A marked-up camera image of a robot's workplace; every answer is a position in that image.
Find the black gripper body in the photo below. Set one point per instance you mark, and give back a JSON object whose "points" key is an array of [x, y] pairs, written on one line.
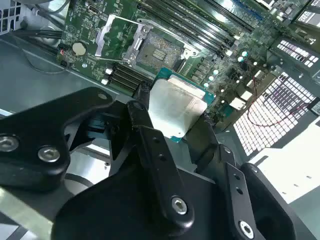
{"points": [[112, 212]]}

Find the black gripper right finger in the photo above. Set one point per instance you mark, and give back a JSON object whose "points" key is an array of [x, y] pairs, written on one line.
{"points": [[235, 185]]}

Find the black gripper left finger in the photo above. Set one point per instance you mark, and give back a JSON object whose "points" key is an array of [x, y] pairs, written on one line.
{"points": [[160, 162]]}

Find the silver CPU chip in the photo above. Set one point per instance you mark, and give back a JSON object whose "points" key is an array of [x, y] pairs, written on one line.
{"points": [[172, 105]]}

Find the metal socket cover frame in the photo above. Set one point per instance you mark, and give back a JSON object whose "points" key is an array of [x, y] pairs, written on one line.
{"points": [[101, 42]]}

